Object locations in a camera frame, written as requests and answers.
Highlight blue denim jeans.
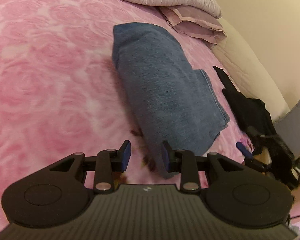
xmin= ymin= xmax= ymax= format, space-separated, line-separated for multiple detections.
xmin=112 ymin=22 xmax=230 ymax=179

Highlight black garment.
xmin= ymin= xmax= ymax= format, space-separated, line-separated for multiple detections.
xmin=214 ymin=66 xmax=276 ymax=140

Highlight grey-blue square cushion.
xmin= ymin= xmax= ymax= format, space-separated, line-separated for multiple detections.
xmin=274 ymin=99 xmax=300 ymax=157

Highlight cream quilted headboard pillow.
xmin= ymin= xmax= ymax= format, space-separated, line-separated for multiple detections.
xmin=211 ymin=18 xmax=290 ymax=121

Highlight pink floral blanket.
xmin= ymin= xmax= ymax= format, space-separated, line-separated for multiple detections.
xmin=0 ymin=0 xmax=300 ymax=230

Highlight mauve pillow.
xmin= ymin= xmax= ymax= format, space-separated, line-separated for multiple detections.
xmin=158 ymin=5 xmax=226 ymax=44

